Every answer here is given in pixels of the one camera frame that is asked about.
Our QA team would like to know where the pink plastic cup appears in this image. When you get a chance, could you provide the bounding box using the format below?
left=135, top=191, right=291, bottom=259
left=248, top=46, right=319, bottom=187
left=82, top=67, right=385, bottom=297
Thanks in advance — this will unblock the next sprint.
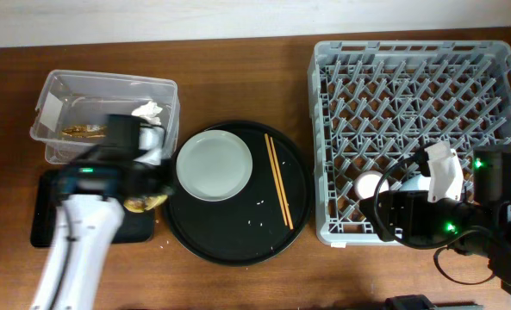
left=354, top=170, right=383, bottom=200

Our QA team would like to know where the white round plate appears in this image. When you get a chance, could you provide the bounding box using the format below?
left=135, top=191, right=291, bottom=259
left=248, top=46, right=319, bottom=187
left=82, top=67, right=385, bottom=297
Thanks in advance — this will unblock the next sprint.
left=176, top=130, right=253, bottom=202

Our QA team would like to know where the yellow bowl with food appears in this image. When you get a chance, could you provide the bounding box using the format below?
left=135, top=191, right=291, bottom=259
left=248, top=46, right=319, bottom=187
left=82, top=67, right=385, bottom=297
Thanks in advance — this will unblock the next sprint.
left=123, top=195, right=168, bottom=213

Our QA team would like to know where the white napkin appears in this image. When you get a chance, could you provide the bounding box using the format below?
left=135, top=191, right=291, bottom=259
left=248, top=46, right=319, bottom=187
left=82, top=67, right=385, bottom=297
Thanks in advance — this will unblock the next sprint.
left=131, top=101, right=163, bottom=126

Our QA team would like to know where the gold foil wrapper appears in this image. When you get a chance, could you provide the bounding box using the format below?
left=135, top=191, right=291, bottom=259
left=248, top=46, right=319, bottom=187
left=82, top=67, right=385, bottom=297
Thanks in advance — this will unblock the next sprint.
left=61, top=125, right=106, bottom=139

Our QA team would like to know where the light blue plastic cup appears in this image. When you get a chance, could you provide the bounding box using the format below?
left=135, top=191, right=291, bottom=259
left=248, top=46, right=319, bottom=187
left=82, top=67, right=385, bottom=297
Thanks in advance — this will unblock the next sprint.
left=399, top=175, right=431, bottom=191

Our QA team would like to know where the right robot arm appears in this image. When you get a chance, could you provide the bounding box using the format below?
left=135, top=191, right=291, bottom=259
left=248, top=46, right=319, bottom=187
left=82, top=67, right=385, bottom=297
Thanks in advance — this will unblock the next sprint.
left=359, top=141, right=511, bottom=295

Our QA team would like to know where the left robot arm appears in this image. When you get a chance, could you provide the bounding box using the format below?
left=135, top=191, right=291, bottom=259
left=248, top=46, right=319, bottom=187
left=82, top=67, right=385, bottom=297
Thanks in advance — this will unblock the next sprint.
left=31, top=115, right=175, bottom=309

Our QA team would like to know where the grey dishwasher rack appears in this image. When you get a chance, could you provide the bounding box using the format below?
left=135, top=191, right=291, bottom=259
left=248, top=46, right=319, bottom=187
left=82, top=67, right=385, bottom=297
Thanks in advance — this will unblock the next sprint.
left=308, top=40, right=511, bottom=247

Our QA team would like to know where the black rectangular tray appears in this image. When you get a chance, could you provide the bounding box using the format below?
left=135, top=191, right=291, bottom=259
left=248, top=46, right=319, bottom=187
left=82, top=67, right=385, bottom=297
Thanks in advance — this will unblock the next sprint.
left=29, top=170, right=155, bottom=248

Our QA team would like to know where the clear plastic bin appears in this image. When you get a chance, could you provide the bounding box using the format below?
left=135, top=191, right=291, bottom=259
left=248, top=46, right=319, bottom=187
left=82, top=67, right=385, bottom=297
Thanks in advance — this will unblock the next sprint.
left=29, top=70, right=180, bottom=164

